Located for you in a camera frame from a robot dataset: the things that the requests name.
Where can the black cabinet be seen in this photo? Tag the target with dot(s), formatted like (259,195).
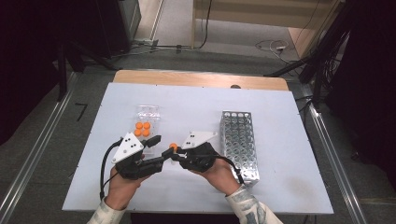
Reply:
(110,28)

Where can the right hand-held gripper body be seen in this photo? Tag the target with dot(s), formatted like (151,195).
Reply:
(199,157)

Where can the white board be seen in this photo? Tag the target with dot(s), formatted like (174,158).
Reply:
(186,105)

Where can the metal tube rack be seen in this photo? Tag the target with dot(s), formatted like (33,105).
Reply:
(239,149)

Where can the grey metal cabinet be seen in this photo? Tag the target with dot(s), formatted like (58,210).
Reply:
(132,18)

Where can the orange-capped clear tube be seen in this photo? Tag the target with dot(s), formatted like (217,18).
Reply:
(146,125)
(139,125)
(173,146)
(145,132)
(137,132)

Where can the beige wooden furniture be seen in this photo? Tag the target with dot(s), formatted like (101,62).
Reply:
(264,14)

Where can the clear plastic tube rack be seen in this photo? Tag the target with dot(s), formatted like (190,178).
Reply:
(149,113)

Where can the person's right hand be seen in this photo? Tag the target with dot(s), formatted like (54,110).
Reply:
(225,177)

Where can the grey power strip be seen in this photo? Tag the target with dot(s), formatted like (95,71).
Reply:
(145,42)

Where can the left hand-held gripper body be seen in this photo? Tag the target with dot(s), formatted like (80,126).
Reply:
(129,149)

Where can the black metal stand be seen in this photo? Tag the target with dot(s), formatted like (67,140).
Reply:
(62,71)

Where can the dark curtain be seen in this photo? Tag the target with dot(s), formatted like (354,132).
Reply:
(367,77)

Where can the metal floor rail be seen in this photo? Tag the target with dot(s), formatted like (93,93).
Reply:
(34,152)
(330,149)

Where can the person's left hand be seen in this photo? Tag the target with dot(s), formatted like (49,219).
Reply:
(121,189)

